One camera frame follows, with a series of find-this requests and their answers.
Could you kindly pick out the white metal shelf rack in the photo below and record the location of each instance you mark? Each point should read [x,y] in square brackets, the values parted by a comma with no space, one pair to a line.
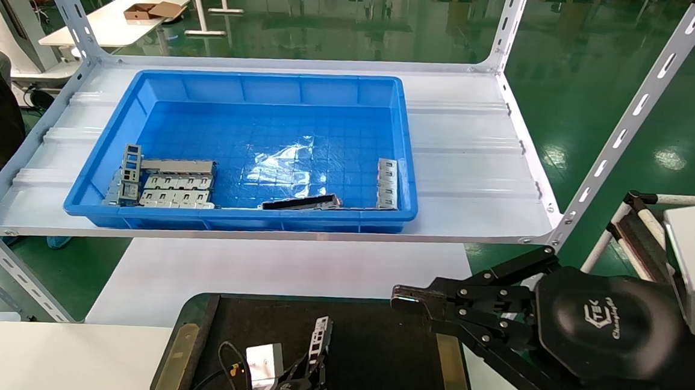
[465,148]

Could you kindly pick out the black container with brass strips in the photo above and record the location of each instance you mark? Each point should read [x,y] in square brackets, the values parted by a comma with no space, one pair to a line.
[374,353]

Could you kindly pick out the open cardboard box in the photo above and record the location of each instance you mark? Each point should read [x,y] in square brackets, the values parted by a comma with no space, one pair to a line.
[150,10]

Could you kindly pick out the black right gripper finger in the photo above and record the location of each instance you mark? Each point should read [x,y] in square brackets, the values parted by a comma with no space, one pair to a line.
[480,290]
[512,362]

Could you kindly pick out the dark flat metal part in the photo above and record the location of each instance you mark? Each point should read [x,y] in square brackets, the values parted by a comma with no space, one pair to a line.
[302,202]

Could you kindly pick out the large silver multi-port cage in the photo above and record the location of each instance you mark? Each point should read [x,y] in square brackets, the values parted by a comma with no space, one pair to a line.
[176,181]

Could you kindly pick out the slim silver metal cage part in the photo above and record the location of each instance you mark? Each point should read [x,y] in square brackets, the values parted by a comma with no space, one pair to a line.
[387,184]

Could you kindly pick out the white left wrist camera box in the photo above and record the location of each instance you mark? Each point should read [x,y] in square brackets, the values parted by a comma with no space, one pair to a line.
[264,365]

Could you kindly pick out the white tube cart frame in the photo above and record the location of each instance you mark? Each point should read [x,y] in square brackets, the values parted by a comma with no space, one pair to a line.
[623,212]

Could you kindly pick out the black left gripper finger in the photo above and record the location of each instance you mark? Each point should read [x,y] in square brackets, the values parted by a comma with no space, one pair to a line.
[297,370]
[320,377]

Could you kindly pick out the white background table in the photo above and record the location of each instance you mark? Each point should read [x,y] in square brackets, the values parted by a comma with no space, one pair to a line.
[113,27]

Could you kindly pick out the blue plastic tray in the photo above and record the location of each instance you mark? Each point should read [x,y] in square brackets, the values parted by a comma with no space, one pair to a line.
[257,93]

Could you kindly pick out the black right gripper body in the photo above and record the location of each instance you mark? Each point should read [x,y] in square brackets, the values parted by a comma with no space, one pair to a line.
[608,328]

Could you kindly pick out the white background machine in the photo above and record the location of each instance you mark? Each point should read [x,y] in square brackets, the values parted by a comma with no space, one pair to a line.
[17,18]

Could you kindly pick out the black padded bar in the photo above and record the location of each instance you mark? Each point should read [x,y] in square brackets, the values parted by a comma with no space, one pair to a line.
[637,237]

